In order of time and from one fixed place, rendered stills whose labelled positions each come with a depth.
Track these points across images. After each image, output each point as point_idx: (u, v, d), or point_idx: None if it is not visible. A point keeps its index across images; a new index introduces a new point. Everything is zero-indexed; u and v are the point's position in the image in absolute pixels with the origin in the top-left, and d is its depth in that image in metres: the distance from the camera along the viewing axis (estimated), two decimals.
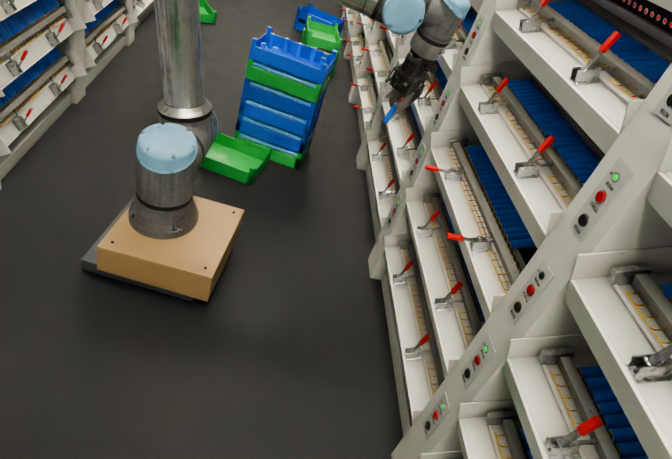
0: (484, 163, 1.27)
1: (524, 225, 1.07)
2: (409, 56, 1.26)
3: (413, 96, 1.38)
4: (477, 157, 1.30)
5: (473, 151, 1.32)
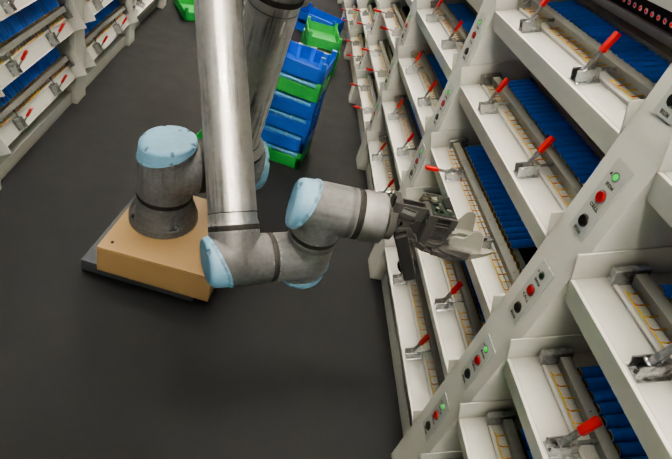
0: (484, 163, 1.27)
1: (524, 225, 1.07)
2: (399, 201, 0.83)
3: None
4: (477, 157, 1.30)
5: (473, 151, 1.32)
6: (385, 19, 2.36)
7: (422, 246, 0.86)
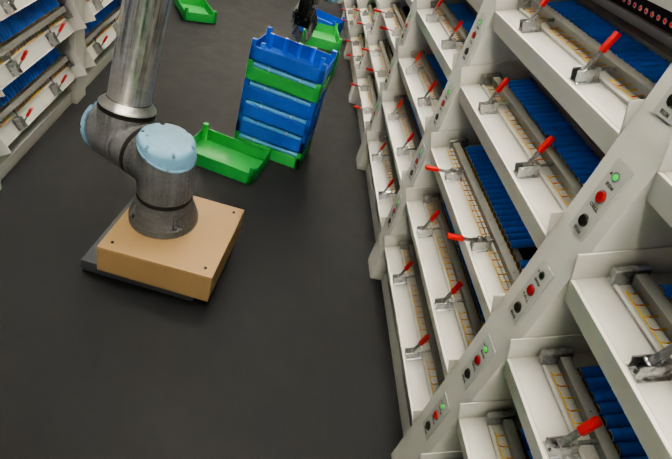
0: (484, 163, 1.27)
1: (524, 225, 1.07)
2: None
3: (313, 26, 1.89)
4: (477, 157, 1.30)
5: (473, 151, 1.32)
6: (385, 19, 2.36)
7: (298, 4, 1.85)
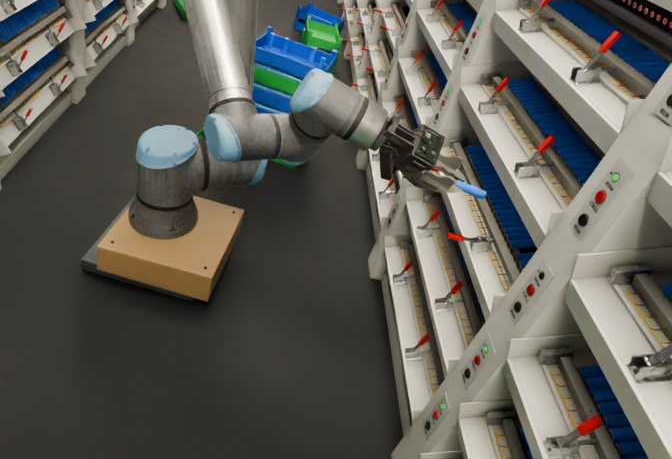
0: (484, 163, 1.27)
1: (524, 225, 1.07)
2: (392, 129, 0.89)
3: None
4: (477, 157, 1.30)
5: (473, 151, 1.32)
6: (385, 19, 2.36)
7: (398, 168, 0.95)
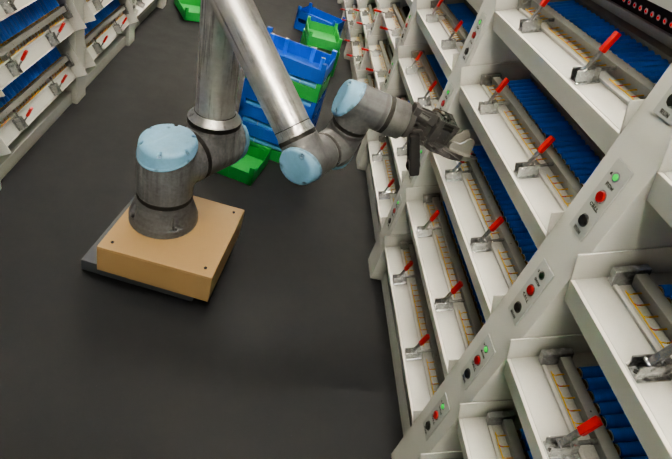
0: (490, 162, 1.27)
1: None
2: (419, 107, 1.13)
3: None
4: (483, 156, 1.30)
5: (479, 150, 1.32)
6: (385, 19, 2.36)
7: (429, 145, 1.16)
